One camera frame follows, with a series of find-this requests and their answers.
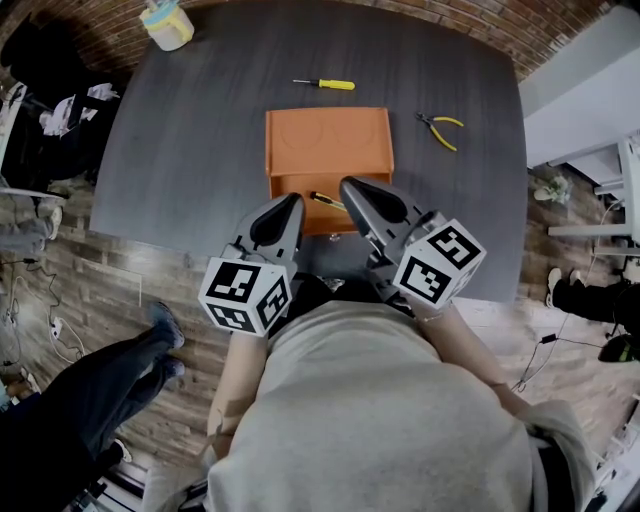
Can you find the small tool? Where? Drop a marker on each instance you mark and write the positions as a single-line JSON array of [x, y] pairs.
[[325, 199]]

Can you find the black office chair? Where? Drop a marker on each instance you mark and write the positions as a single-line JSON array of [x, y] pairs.
[[35, 70]]

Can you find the person's right forearm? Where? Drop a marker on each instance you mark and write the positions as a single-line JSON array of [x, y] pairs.
[[465, 350]]

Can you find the orange drawer box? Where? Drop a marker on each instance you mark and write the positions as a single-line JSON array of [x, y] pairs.
[[325, 145]]

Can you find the pile of light clothes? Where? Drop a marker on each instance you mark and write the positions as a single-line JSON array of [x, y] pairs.
[[75, 110]]

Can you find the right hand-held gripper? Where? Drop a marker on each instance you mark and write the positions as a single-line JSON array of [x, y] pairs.
[[440, 265]]

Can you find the small potted plant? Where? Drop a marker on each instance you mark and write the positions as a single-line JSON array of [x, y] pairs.
[[552, 189]]

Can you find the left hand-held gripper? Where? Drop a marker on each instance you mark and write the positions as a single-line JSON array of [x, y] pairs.
[[240, 295]]

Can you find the person's grey shirt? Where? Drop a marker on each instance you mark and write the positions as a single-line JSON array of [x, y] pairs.
[[375, 425]]

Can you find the white partition panel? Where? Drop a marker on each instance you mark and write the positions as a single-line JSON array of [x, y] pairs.
[[575, 100]]

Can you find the white power strip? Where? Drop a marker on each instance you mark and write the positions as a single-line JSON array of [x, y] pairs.
[[56, 327]]

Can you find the person's left forearm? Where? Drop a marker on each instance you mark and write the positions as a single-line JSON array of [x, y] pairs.
[[240, 380]]

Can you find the person's black trousers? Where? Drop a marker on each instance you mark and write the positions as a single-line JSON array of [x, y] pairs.
[[315, 290]]

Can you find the white shelf unit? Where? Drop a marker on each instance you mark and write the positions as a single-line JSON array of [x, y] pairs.
[[610, 220]]

